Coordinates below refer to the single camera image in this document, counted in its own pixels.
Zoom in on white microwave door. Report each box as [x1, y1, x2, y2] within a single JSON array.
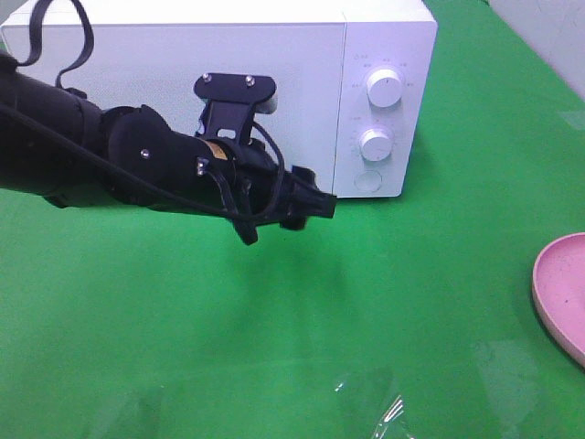
[[25, 21, 345, 193]]

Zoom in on pink round plate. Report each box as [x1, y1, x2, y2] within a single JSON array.
[[531, 232, 584, 366]]

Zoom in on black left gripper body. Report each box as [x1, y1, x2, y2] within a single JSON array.
[[218, 139, 297, 224]]

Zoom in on white microwave oven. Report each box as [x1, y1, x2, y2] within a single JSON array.
[[0, 0, 439, 200]]

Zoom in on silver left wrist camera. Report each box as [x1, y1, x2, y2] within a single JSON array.
[[194, 72, 277, 145]]

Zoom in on white microwave knob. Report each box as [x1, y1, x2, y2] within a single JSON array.
[[366, 68, 404, 108], [359, 129, 394, 162]]

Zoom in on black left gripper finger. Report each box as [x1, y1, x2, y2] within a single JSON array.
[[291, 166, 316, 187], [285, 182, 337, 229]]

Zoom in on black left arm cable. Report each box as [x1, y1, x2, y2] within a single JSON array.
[[0, 0, 287, 247]]

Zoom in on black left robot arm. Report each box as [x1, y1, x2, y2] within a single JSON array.
[[1, 54, 336, 243]]

